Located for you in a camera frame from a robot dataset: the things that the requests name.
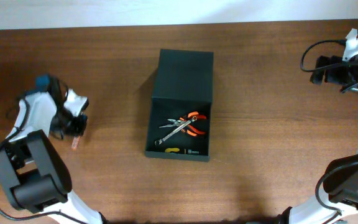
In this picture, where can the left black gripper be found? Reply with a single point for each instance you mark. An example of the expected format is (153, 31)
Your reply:
(79, 129)

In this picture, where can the yellow black screwdriver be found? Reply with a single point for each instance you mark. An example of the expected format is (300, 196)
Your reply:
(175, 150)

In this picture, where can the orange black needle-nose pliers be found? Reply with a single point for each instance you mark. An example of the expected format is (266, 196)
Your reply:
(190, 129)

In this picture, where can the dark green hinged box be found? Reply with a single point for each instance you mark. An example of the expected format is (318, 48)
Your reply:
(183, 84)

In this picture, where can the red handled cutting pliers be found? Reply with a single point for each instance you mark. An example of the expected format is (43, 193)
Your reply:
(197, 127)

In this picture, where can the silver combination wrench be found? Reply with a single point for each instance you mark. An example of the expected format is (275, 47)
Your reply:
(174, 132)

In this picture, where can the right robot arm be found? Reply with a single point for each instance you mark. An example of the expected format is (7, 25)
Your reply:
(336, 192)

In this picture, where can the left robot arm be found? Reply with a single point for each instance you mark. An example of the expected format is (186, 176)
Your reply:
(32, 174)

